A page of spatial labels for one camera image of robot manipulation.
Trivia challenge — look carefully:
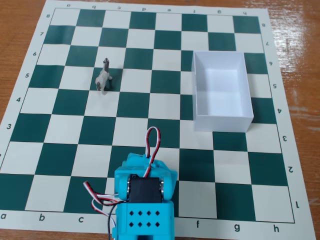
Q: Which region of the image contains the red white black servo cable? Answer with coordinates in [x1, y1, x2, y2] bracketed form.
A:
[82, 180, 121, 240]

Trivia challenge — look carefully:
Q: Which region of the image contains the red white black looped cable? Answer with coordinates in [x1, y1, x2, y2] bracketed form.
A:
[145, 126, 161, 179]

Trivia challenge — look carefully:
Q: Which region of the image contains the grey and white toy horse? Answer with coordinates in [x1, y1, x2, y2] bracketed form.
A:
[95, 57, 114, 96]

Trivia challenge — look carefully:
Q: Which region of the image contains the cyan gripper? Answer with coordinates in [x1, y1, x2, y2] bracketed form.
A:
[121, 152, 179, 181]

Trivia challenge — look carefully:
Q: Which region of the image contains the white rectangular box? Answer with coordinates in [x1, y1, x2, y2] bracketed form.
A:
[191, 50, 255, 133]

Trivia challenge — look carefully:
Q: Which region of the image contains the green and cream chessboard mat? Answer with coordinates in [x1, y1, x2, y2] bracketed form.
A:
[0, 0, 317, 240]

